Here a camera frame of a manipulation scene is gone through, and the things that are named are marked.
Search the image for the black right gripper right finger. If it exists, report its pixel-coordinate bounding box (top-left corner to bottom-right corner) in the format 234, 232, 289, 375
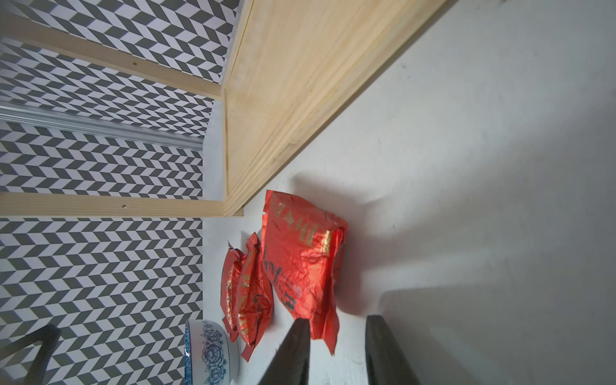
365, 314, 420, 385

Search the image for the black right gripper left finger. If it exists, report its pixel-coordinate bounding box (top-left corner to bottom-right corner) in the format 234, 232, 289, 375
258, 319, 311, 385

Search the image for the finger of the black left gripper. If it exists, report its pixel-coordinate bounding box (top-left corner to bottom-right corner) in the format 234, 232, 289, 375
0, 323, 63, 385

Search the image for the red tea bag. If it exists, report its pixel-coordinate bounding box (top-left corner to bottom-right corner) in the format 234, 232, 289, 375
261, 190, 349, 355
220, 244, 245, 342
234, 234, 274, 362

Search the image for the light wooden two-tier shelf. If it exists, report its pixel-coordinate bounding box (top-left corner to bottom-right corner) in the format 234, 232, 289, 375
1, 1, 449, 218

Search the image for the blue patterned ceramic bowl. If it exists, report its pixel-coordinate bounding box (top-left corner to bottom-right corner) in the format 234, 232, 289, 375
184, 320, 239, 385

